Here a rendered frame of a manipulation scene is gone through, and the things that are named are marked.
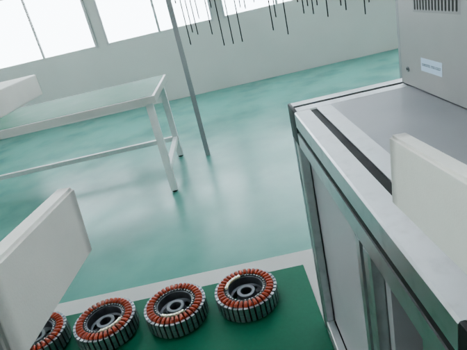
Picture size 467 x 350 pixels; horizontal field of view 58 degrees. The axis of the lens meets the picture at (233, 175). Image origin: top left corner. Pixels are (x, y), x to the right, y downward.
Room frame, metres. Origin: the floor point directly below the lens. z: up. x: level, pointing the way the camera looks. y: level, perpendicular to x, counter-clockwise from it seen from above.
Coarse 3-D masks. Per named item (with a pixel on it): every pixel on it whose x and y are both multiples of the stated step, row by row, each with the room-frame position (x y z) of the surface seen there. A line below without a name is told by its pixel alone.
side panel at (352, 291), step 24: (312, 168) 0.49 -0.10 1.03; (312, 192) 0.49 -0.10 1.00; (312, 216) 0.49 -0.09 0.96; (336, 216) 0.39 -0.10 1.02; (312, 240) 0.50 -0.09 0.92; (336, 240) 0.40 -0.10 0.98; (336, 264) 0.42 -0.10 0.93; (360, 264) 0.27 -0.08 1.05; (336, 288) 0.45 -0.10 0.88; (360, 288) 0.33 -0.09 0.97; (384, 288) 0.24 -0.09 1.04; (336, 312) 0.47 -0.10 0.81; (360, 312) 0.34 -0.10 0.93; (384, 312) 0.24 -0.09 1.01; (336, 336) 0.46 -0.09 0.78; (360, 336) 0.35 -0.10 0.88; (384, 336) 0.24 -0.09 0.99
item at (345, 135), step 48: (336, 96) 0.51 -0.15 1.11; (384, 96) 0.46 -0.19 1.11; (432, 96) 0.42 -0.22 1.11; (336, 144) 0.35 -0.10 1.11; (384, 144) 0.32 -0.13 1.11; (432, 144) 0.30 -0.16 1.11; (336, 192) 0.32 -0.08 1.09; (384, 192) 0.25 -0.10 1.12; (384, 240) 0.21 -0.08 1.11; (432, 288) 0.15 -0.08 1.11; (432, 336) 0.15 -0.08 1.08
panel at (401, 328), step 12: (396, 300) 0.23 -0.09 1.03; (396, 312) 0.23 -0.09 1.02; (396, 324) 0.23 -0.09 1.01; (408, 324) 0.23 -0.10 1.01; (396, 336) 0.23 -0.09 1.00; (408, 336) 0.23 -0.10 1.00; (420, 336) 0.23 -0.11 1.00; (396, 348) 0.23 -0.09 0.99; (408, 348) 0.23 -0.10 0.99; (420, 348) 0.23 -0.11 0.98
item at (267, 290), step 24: (168, 288) 0.66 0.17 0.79; (192, 288) 0.64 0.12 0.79; (216, 288) 0.63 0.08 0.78; (240, 288) 0.62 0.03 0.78; (264, 288) 0.60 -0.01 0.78; (96, 312) 0.64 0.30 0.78; (120, 312) 0.64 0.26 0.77; (144, 312) 0.61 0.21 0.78; (168, 312) 0.61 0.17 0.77; (192, 312) 0.58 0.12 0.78; (240, 312) 0.56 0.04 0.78; (264, 312) 0.56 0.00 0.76; (48, 336) 0.60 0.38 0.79; (96, 336) 0.57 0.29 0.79; (120, 336) 0.58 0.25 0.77; (168, 336) 0.56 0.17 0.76
